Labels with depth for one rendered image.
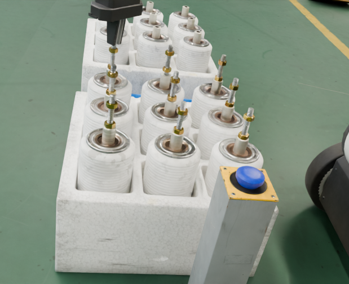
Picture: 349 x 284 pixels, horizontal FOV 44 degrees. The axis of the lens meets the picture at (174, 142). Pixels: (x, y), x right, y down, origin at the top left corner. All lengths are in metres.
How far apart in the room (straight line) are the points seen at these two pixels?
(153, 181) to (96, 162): 0.11
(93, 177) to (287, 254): 0.47
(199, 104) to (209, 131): 0.12
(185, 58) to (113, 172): 0.59
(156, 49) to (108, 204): 0.59
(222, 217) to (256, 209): 0.05
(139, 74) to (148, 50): 0.07
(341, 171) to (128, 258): 0.49
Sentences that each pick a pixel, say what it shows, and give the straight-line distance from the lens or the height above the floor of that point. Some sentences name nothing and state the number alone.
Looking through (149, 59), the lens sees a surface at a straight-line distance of 1.23.
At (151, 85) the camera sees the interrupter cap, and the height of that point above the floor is 0.25.
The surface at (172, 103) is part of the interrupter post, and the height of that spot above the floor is 0.28.
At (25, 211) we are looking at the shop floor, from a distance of 0.99.
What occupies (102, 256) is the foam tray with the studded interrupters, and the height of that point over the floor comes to 0.05.
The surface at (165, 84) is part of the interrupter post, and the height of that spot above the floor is 0.26.
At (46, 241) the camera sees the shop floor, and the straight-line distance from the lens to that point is 0.93.
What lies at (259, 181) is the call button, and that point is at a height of 0.33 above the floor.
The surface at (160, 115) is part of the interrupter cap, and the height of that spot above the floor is 0.25.
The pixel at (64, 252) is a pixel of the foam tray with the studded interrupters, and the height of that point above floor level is 0.06.
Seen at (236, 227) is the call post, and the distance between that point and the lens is 0.62.
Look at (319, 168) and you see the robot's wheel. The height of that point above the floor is 0.13.
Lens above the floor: 0.67
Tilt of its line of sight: 32 degrees down
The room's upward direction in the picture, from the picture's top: 11 degrees clockwise
